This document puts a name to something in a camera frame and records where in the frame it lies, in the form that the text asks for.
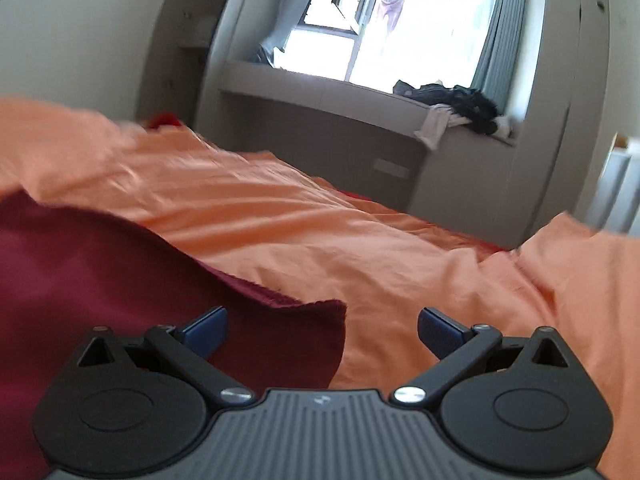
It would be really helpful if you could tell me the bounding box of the grey window seat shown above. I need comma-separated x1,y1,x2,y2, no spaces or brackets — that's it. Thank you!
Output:
217,57,519,221

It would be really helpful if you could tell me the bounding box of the orange duvet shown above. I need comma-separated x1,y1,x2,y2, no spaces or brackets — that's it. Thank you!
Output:
0,97,640,480

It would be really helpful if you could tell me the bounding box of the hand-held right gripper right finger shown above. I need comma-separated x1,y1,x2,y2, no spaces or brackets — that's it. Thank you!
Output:
390,306,581,408

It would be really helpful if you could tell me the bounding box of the red item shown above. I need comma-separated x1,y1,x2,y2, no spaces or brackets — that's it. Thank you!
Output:
149,113,184,132

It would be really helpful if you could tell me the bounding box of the grey padded wooden headboard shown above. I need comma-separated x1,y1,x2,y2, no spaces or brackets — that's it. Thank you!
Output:
597,132,640,234

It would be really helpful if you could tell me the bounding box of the pink hanging garment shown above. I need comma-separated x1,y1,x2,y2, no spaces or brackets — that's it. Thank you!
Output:
377,0,407,37

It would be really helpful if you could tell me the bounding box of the grey-blue curtain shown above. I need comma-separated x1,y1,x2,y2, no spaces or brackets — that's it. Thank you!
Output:
472,0,529,122

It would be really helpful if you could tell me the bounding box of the light blue sheer curtain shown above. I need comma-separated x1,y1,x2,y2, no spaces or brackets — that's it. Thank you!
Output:
257,0,326,68

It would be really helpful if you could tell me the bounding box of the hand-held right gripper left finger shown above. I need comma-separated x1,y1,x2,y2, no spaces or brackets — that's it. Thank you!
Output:
70,306,256,408

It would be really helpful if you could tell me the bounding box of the bright window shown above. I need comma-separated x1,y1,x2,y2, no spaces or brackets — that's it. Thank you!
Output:
272,0,506,95

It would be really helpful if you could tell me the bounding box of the closed grey wardrobe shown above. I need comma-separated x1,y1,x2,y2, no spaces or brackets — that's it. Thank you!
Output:
510,0,617,250

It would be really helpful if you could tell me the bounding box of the maroon long-sleeve shirt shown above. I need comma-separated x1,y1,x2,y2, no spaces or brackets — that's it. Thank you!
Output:
0,192,348,480

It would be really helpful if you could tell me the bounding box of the open grey wardrobe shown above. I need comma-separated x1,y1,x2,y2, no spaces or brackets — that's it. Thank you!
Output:
135,0,241,128

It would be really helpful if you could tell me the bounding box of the white wall outlet plate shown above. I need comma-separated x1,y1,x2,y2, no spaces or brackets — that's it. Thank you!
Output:
375,158,412,179

